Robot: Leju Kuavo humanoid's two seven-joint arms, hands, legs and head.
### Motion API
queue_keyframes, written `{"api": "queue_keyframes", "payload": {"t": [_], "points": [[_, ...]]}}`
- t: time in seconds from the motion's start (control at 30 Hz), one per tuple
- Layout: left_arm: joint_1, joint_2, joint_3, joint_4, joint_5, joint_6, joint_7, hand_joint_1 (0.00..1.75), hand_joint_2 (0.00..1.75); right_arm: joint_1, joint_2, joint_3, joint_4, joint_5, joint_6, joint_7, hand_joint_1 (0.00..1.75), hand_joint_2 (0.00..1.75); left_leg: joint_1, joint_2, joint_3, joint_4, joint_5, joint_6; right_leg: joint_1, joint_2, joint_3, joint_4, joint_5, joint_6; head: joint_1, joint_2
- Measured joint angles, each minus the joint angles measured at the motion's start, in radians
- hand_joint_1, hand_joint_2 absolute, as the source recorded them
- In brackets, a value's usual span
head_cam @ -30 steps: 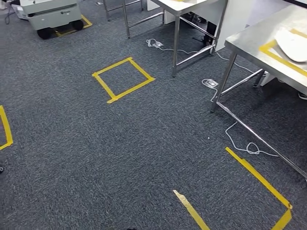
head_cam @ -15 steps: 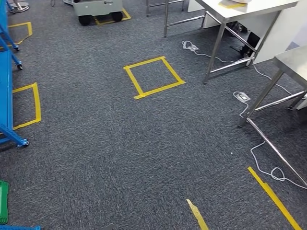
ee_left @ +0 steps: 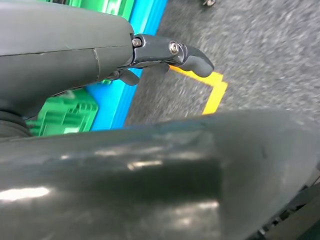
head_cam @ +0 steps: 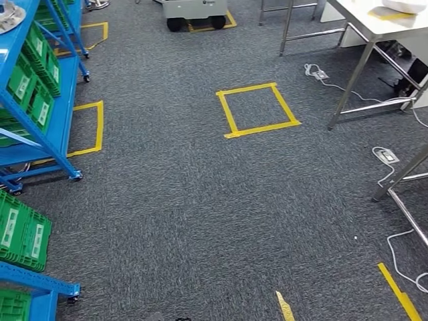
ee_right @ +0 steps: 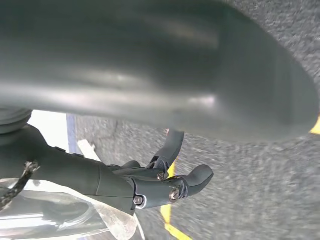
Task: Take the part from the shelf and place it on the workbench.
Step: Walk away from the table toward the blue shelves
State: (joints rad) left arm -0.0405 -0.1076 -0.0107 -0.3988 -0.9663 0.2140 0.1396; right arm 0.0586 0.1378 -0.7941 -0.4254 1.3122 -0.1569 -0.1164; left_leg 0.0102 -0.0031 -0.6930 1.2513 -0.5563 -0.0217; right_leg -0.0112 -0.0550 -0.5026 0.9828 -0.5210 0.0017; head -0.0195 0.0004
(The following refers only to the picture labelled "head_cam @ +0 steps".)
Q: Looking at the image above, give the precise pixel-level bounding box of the blue metal shelf rack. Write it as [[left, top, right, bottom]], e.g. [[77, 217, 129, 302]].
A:
[[0, 0, 84, 196], [33, 0, 91, 84], [0, 261, 81, 321]]

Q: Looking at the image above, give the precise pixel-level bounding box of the white plastic part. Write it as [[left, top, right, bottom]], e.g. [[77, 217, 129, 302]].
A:
[[381, 0, 428, 14]]

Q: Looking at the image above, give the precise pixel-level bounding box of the white wheeled cart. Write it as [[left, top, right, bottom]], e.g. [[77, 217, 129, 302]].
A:
[[162, 0, 229, 33]]

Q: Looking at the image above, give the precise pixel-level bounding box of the yellow floor tape rectangle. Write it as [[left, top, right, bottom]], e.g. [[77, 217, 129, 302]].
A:
[[31, 100, 104, 166]]

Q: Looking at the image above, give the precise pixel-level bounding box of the white desk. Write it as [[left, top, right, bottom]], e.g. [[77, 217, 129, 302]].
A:
[[320, 0, 428, 132]]

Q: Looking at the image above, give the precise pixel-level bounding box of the chrome round floor base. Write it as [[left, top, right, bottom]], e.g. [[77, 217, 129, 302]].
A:
[[0, 161, 31, 189]]

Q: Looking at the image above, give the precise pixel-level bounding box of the yellow desk tape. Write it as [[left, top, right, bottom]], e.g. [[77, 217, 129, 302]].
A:
[[368, 9, 417, 21]]

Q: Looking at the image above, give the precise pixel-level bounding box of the yellow floor tape line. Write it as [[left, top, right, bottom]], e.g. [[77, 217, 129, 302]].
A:
[[276, 262, 423, 321]]

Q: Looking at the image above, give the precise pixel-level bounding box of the grey plastic wheel cover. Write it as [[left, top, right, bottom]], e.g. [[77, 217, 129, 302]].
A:
[[0, 0, 26, 35]]

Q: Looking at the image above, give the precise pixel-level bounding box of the steel table frame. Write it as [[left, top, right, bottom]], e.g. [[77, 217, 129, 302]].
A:
[[259, 0, 348, 57]]

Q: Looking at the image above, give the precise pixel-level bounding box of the white floor cable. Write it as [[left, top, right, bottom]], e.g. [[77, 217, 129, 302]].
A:
[[387, 229, 428, 294], [303, 63, 428, 129]]

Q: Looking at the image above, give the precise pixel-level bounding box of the white coiled socket cable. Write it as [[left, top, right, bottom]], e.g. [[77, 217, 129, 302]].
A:
[[372, 146, 397, 188]]

